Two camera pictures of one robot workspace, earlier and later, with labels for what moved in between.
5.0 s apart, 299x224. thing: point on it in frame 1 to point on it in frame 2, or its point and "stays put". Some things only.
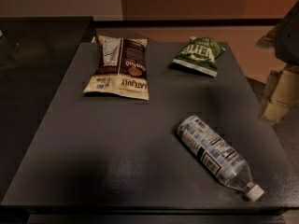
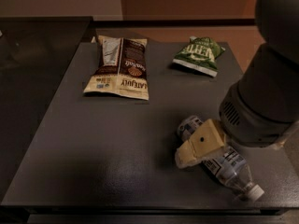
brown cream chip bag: (121, 69) stays put
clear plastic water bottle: (219, 157) stays put
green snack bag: (200, 53) stays put
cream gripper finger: (284, 94) to (204, 140)
